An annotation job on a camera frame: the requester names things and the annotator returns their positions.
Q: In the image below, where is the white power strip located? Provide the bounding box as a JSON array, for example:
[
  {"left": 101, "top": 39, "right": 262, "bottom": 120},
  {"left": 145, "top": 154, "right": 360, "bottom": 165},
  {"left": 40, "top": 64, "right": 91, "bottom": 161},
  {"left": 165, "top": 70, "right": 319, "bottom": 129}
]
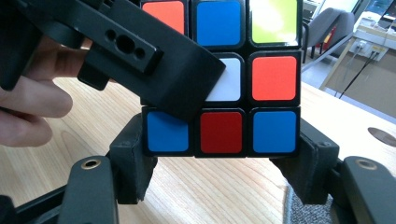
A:
[{"left": 348, "top": 38, "right": 390, "bottom": 62}]

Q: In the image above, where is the light wooden desk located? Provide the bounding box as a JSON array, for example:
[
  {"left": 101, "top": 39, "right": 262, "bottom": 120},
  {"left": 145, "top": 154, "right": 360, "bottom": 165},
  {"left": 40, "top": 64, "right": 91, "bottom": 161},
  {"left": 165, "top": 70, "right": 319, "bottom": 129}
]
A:
[{"left": 320, "top": 24, "right": 396, "bottom": 119}]

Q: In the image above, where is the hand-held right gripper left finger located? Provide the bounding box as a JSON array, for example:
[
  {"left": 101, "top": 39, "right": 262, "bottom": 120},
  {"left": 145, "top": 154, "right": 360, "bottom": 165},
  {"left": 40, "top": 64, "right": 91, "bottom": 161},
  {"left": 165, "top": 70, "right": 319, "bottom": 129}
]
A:
[{"left": 108, "top": 113, "right": 158, "bottom": 205}]

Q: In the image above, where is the grey cloth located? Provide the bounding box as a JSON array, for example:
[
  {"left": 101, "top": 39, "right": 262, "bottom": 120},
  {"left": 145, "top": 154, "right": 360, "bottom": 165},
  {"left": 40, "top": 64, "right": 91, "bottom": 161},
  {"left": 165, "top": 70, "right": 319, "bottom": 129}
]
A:
[{"left": 281, "top": 185, "right": 349, "bottom": 224}]

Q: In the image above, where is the multicoloured puzzle cube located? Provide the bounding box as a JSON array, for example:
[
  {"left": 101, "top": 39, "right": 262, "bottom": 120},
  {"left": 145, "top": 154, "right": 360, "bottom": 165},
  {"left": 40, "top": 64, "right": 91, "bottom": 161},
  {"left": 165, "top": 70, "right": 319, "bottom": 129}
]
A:
[{"left": 139, "top": 0, "right": 303, "bottom": 158}]

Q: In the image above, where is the black hanging cable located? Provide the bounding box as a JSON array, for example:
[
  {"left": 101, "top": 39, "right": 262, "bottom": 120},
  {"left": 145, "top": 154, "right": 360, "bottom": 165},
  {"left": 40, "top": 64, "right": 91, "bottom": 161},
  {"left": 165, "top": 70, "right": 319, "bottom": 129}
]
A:
[{"left": 338, "top": 50, "right": 383, "bottom": 100}]

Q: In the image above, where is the grey metal bar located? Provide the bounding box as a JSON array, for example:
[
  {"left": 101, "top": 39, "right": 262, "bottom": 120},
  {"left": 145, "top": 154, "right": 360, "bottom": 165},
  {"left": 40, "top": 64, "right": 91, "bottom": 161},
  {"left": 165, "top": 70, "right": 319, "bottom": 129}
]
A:
[{"left": 301, "top": 31, "right": 358, "bottom": 74}]

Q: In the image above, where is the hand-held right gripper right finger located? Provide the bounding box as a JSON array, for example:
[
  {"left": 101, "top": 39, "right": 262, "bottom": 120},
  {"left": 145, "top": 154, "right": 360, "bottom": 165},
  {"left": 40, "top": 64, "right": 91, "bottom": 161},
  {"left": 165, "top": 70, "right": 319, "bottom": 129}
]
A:
[{"left": 269, "top": 118, "right": 340, "bottom": 205}]

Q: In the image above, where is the grey armchair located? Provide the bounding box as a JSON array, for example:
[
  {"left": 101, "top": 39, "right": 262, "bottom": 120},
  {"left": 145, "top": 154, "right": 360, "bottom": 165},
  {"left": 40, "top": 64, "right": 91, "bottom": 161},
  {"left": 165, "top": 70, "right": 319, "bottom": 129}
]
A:
[{"left": 302, "top": 7, "right": 357, "bottom": 61}]

